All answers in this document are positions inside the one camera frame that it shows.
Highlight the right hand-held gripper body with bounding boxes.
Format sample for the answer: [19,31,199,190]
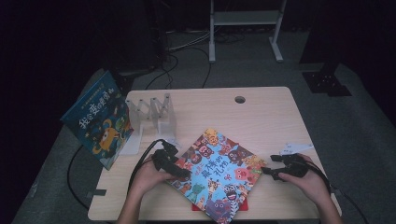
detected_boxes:
[278,142,314,179]

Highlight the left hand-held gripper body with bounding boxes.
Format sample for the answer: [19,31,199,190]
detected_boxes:
[151,139,181,173]

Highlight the light blue animal picture book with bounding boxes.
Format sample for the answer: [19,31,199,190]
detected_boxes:
[167,127,268,224]

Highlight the red picture book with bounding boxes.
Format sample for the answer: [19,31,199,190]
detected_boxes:
[191,198,250,213]

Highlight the clear acrylic book rack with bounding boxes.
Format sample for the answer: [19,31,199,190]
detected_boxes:
[119,92,178,157]

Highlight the dark blue picture book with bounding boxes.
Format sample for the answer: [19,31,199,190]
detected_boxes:
[60,69,135,172]

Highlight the person's left hand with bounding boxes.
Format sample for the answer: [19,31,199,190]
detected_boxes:
[130,155,177,196]

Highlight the person's right hand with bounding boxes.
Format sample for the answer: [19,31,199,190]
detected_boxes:
[277,153,329,203]

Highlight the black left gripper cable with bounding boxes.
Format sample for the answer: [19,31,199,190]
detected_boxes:
[126,138,165,195]

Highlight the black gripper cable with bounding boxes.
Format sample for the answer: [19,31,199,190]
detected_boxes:
[126,138,165,195]
[306,160,372,224]

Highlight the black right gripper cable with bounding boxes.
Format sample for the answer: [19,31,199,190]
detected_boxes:
[306,160,372,224]

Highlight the black floor cable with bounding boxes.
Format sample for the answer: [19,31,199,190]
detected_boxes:
[66,145,94,210]
[186,46,213,89]
[144,54,180,91]

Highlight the black stand base plate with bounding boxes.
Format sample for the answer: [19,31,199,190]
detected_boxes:
[301,62,353,98]

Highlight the white floor cables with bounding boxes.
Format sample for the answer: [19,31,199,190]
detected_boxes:
[166,29,213,52]

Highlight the white metal desk frame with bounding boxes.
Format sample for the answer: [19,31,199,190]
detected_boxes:
[208,0,288,63]

